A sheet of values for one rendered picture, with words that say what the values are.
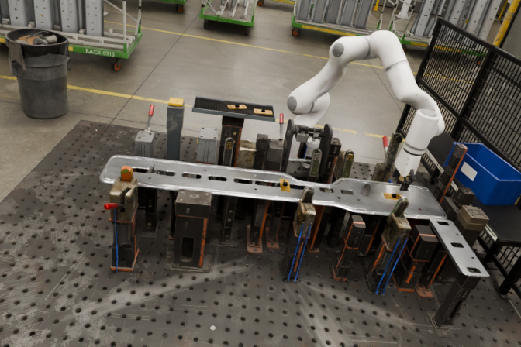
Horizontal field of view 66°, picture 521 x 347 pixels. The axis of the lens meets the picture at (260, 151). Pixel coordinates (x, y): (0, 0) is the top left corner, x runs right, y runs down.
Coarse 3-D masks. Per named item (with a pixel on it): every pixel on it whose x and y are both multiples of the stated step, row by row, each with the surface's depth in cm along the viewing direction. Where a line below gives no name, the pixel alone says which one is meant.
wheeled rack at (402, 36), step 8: (400, 0) 832; (416, 0) 844; (408, 16) 861; (504, 16) 776; (408, 24) 782; (392, 32) 850; (400, 32) 843; (408, 32) 850; (400, 40) 801; (408, 40) 799; (416, 40) 804; (424, 40) 806; (440, 48) 804; (456, 48) 809; (464, 48) 815; (472, 48) 815
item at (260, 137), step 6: (258, 138) 172; (264, 138) 172; (258, 144) 173; (264, 144) 173; (258, 150) 175; (264, 150) 175; (258, 156) 177; (258, 162) 178; (258, 168) 180; (252, 198) 188; (252, 204) 190; (252, 210) 191
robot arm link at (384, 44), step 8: (376, 32) 157; (384, 32) 154; (368, 40) 167; (376, 40) 154; (384, 40) 152; (392, 40) 151; (376, 48) 155; (384, 48) 152; (392, 48) 151; (400, 48) 151; (368, 56) 169; (376, 56) 160; (384, 56) 153; (392, 56) 151; (400, 56) 150; (384, 64) 154; (392, 64) 151
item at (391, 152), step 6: (396, 138) 167; (402, 138) 167; (390, 144) 171; (396, 144) 172; (390, 150) 172; (396, 150) 172; (390, 156) 174; (384, 162) 176; (390, 162) 176; (390, 168) 175
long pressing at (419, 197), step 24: (120, 168) 154; (144, 168) 156; (168, 168) 159; (192, 168) 161; (216, 168) 164; (240, 168) 166; (216, 192) 151; (240, 192) 152; (264, 192) 155; (288, 192) 158; (336, 192) 163; (360, 192) 166; (384, 192) 168; (408, 192) 172; (408, 216) 157; (432, 216) 159
